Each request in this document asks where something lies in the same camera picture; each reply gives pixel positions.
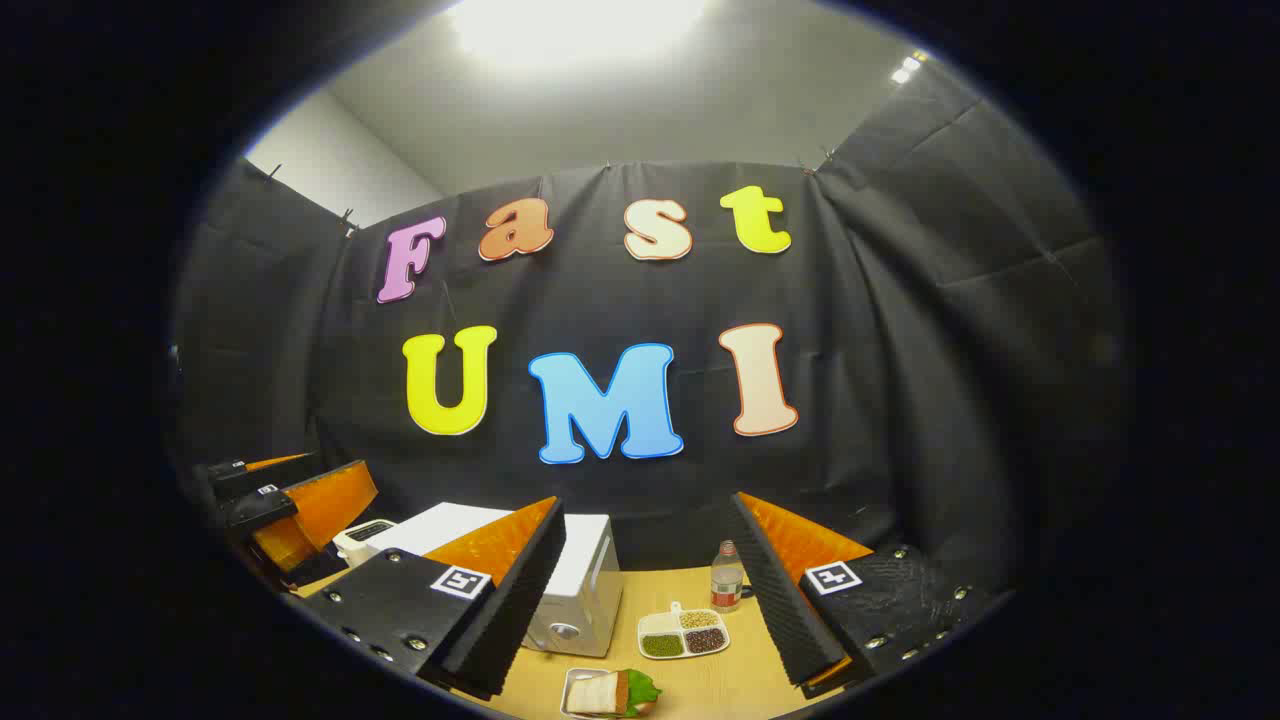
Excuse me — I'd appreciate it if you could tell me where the white toaster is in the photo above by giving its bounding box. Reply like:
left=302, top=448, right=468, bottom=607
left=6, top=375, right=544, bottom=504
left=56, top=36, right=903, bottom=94
left=333, top=518, right=398, bottom=569

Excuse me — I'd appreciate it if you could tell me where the white divided dish with beans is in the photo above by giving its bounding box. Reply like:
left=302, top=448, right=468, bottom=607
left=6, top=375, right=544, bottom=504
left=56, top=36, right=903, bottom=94
left=637, top=602, right=731, bottom=661

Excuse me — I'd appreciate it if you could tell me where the black backdrop cloth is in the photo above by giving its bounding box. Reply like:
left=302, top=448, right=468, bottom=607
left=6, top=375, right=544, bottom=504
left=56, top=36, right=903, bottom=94
left=172, top=60, right=1126, bottom=601

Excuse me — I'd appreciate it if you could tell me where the large ceiling light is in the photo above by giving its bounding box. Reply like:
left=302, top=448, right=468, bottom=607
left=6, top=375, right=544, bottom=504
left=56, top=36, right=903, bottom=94
left=450, top=0, right=711, bottom=61

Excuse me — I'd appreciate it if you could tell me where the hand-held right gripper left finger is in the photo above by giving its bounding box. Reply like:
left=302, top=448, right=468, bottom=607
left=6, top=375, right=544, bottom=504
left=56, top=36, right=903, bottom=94
left=298, top=495, right=568, bottom=701

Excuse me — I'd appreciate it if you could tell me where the white food tray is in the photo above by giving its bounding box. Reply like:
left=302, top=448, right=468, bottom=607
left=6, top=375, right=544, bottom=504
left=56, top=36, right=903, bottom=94
left=559, top=666, right=661, bottom=720

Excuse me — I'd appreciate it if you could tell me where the clear plastic bottle red label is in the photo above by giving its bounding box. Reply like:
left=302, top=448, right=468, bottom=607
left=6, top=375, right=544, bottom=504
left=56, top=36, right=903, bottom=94
left=711, top=540, right=746, bottom=613

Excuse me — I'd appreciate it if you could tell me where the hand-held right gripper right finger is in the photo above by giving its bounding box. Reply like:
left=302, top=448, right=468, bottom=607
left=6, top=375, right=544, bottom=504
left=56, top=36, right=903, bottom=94
left=728, top=490, right=1016, bottom=701

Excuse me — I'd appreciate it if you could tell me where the white microwave oven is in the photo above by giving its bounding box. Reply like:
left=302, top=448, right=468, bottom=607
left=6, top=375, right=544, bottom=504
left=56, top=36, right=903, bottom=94
left=368, top=502, right=624, bottom=659

